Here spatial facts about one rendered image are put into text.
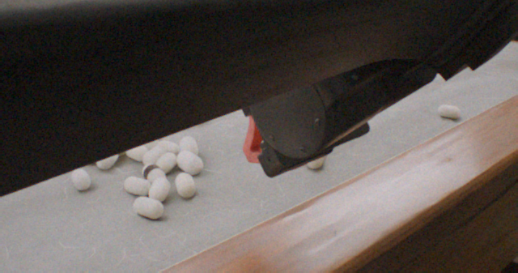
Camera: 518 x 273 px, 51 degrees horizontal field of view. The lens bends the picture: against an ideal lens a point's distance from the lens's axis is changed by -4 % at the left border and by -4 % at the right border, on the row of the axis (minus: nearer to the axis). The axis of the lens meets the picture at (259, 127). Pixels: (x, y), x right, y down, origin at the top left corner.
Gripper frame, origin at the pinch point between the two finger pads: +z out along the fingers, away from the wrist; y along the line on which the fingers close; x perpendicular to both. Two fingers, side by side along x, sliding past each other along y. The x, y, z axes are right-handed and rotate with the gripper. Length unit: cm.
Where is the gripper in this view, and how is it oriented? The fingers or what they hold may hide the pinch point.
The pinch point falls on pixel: (252, 151)
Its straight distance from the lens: 50.0
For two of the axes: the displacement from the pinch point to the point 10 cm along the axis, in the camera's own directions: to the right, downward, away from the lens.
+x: 4.3, 8.9, -1.6
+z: -5.1, 3.8, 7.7
